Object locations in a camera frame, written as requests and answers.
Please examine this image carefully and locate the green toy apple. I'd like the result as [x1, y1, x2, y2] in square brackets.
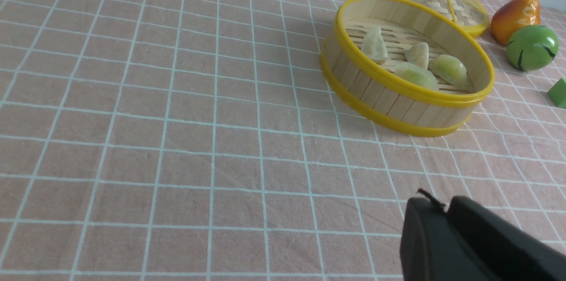
[507, 24, 559, 72]

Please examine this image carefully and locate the pink checkered tablecloth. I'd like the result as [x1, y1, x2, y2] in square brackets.
[0, 0, 565, 281]

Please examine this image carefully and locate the green dumpling front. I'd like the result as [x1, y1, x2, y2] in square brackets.
[394, 62, 439, 91]

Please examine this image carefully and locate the bamboo steamer tray yellow rim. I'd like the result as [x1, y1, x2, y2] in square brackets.
[320, 0, 495, 137]

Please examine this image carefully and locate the white dumpling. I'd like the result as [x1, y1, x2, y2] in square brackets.
[404, 42, 429, 70]
[360, 27, 389, 64]

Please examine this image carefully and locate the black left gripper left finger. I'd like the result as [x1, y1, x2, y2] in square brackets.
[400, 189, 500, 281]

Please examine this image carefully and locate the orange yellow toy pear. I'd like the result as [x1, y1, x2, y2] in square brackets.
[490, 0, 540, 45]

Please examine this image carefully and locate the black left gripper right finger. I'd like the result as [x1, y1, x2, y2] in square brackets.
[447, 196, 566, 281]

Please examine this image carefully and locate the green foam cube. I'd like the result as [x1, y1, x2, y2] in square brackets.
[547, 77, 566, 109]

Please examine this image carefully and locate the pale green dumpling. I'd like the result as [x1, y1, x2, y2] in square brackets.
[428, 54, 467, 88]

